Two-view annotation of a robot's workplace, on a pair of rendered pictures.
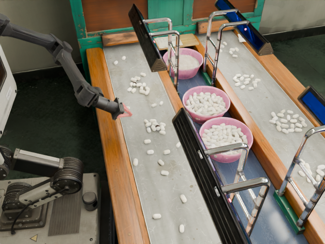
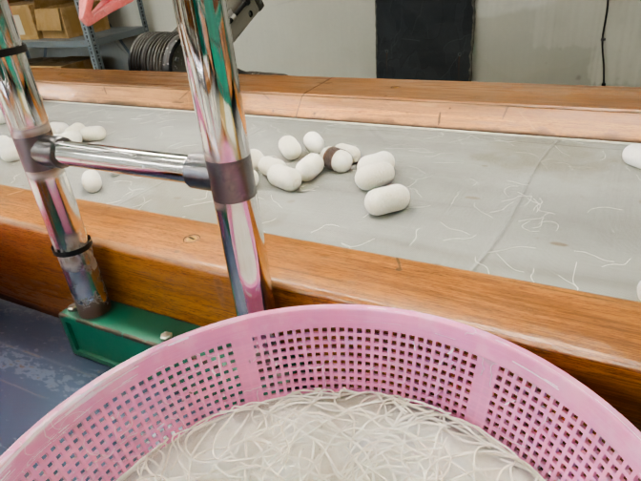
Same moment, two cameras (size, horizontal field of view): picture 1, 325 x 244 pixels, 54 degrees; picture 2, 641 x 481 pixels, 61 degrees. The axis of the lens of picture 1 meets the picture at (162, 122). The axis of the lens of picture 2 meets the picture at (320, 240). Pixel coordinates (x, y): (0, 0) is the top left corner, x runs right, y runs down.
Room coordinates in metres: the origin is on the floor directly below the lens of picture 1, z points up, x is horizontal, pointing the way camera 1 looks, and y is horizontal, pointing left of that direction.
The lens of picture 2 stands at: (1.89, -0.20, 0.94)
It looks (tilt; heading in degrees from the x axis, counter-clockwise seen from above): 30 degrees down; 135
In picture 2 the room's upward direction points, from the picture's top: 6 degrees counter-clockwise
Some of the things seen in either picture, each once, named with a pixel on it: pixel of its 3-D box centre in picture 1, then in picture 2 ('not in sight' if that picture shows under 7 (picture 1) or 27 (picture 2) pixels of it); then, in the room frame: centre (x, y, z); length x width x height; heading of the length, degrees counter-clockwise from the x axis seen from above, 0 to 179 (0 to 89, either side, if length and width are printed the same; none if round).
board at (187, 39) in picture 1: (173, 41); not in sight; (2.01, -0.08, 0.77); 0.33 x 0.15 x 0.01; 105
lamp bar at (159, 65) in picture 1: (145, 33); not in sight; (1.57, 0.09, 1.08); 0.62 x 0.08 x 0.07; 15
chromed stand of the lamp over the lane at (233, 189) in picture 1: (225, 201); not in sight; (0.64, -0.23, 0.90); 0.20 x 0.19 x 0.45; 15
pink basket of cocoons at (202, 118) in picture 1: (205, 106); not in sight; (1.38, -0.25, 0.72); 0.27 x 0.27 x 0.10
